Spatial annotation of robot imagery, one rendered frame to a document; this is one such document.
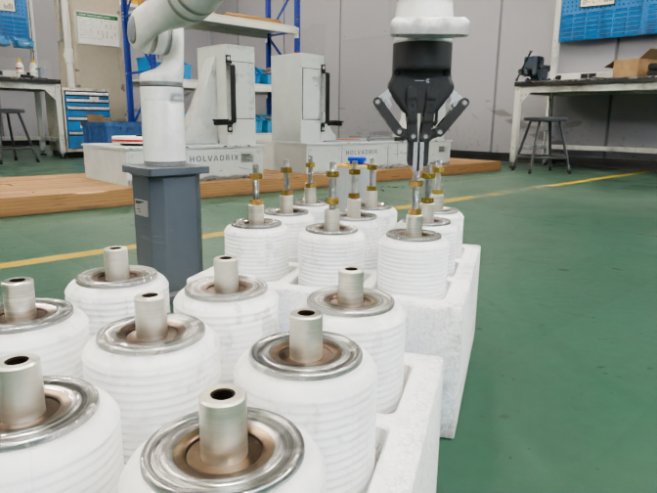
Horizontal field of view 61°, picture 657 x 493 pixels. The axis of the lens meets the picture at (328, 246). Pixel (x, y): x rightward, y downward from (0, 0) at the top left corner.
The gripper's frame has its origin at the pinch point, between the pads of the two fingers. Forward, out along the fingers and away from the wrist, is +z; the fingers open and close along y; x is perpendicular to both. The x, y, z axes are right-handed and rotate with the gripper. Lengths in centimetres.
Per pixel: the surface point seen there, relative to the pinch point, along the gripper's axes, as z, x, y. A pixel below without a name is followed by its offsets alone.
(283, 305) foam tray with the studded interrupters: 20.2, 2.9, 17.7
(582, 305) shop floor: 36, -48, -45
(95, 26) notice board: -105, -590, 297
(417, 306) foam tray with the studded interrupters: 18.3, 8.0, 0.1
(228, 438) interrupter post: 9, 53, 14
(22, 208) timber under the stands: 33, -152, 144
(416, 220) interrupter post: 8.5, 1.0, -0.1
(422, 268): 14.1, 4.7, -0.8
